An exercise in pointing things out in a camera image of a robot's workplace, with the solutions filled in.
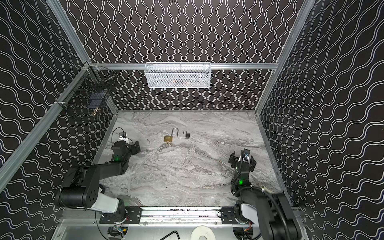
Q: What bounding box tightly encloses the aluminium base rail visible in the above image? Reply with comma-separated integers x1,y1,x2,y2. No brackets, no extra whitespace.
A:
61,205,301,227

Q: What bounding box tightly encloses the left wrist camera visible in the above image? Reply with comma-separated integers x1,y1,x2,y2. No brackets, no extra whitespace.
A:
119,132,134,145

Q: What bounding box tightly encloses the black wire wall basket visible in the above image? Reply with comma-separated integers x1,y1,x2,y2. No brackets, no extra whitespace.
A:
59,66,118,122

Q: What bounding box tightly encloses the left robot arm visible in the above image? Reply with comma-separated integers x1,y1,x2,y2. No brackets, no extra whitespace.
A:
55,139,141,224

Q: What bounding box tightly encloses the small black padlock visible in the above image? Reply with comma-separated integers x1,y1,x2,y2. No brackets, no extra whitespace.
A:
183,131,191,139

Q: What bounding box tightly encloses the white tape roll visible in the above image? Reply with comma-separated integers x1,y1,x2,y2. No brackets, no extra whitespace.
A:
190,226,216,240

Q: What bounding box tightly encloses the brass padlock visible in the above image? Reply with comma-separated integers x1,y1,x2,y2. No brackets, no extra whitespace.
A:
164,127,179,143

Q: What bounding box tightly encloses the white mesh wall basket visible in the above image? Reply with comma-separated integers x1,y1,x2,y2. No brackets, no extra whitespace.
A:
144,62,212,89

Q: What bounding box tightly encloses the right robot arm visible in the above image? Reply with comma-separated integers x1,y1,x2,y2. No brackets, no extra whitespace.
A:
222,149,302,240

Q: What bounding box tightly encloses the black allen key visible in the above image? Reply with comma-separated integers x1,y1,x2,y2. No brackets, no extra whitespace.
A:
160,231,181,240

